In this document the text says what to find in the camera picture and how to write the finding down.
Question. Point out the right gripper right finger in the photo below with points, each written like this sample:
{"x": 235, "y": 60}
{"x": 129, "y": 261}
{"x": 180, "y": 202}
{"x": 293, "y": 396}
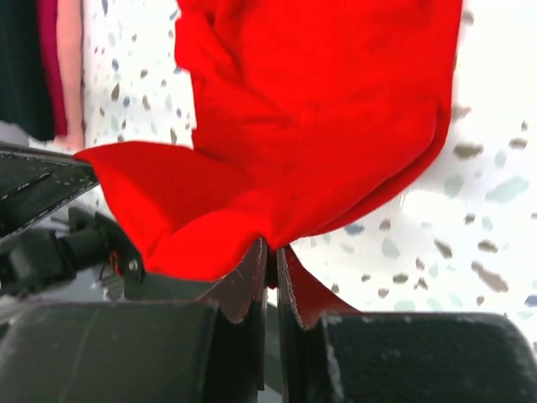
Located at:
{"x": 331, "y": 352}

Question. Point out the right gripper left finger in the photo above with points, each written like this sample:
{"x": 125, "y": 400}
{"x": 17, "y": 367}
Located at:
{"x": 208, "y": 350}

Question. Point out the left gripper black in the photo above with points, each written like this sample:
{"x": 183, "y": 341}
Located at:
{"x": 45, "y": 241}

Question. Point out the red t-shirt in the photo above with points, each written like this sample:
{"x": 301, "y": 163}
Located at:
{"x": 309, "y": 115}

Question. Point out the black folded t-shirt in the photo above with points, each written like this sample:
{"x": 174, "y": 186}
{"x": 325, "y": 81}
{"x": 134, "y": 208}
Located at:
{"x": 25, "y": 99}

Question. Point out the magenta folded t-shirt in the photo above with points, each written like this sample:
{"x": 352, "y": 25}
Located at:
{"x": 47, "y": 11}

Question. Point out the pink folded t-shirt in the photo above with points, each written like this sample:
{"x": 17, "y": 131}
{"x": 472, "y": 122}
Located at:
{"x": 69, "y": 38}

